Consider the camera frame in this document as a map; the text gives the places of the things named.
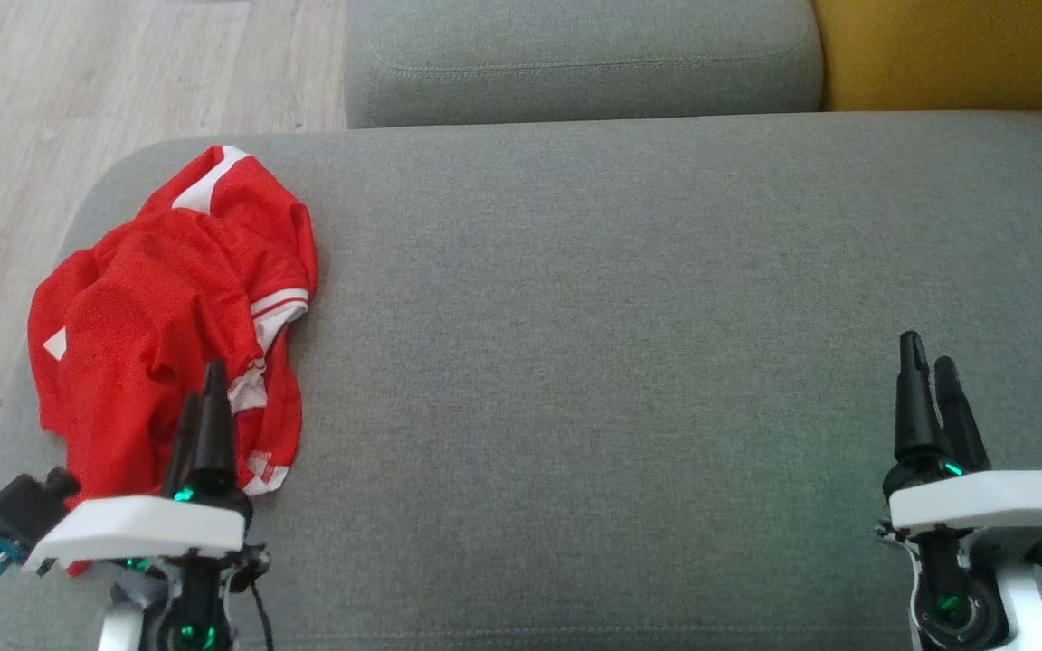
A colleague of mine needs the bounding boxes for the red shorts with white stripe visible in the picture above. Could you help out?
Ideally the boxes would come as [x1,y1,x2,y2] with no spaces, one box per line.
[28,145,318,507]

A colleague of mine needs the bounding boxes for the grey sofa back cushion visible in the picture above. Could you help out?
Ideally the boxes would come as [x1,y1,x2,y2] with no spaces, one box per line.
[345,0,825,129]

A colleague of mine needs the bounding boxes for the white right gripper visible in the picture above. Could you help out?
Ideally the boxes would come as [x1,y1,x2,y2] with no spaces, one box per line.
[876,331,1042,543]

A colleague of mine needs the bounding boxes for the thin black left gripper cable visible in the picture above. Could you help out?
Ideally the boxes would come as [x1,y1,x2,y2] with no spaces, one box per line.
[250,579,276,651]

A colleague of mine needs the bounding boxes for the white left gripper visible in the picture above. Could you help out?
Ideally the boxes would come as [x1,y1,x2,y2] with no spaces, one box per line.
[24,360,253,576]

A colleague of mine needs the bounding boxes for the large yellow sofa cushion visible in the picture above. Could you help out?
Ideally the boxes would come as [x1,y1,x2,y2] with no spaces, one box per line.
[813,0,1042,115]

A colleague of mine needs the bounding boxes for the grey sofa ottoman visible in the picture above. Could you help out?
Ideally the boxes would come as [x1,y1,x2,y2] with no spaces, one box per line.
[0,110,1042,651]

